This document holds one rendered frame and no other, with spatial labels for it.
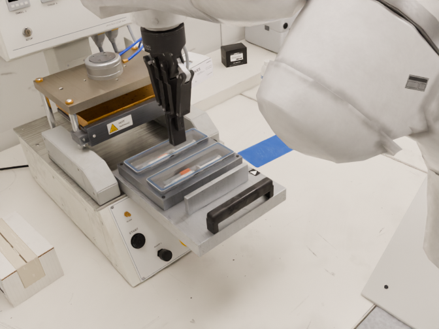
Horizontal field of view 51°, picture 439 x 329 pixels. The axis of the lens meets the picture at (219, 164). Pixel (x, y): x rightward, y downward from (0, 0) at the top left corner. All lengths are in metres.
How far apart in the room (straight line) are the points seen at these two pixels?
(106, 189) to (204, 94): 0.77
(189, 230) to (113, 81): 0.40
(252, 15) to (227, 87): 1.30
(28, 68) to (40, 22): 0.47
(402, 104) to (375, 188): 0.94
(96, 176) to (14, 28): 0.38
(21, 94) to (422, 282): 1.26
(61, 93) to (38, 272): 0.38
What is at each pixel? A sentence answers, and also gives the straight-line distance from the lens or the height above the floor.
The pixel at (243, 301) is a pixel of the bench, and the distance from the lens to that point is 0.99.
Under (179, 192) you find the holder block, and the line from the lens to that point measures 0.87.
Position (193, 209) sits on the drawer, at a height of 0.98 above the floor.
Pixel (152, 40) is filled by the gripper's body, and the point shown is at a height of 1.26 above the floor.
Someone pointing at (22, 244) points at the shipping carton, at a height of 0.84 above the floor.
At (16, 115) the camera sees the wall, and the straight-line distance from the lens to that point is 1.63.
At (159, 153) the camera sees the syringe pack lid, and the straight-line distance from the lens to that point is 0.96.
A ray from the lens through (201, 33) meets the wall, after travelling 1.96.
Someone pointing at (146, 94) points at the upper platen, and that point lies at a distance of 1.08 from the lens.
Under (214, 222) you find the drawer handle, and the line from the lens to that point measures 0.79.
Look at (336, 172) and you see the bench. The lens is 1.32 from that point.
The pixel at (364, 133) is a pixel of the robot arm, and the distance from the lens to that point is 0.34.
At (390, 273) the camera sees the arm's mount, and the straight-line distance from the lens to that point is 1.00.
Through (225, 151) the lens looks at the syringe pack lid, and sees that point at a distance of 0.94.
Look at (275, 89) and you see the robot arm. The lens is 0.34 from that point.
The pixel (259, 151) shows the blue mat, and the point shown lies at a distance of 1.39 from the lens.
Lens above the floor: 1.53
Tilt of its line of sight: 35 degrees down
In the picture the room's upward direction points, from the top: 4 degrees counter-clockwise
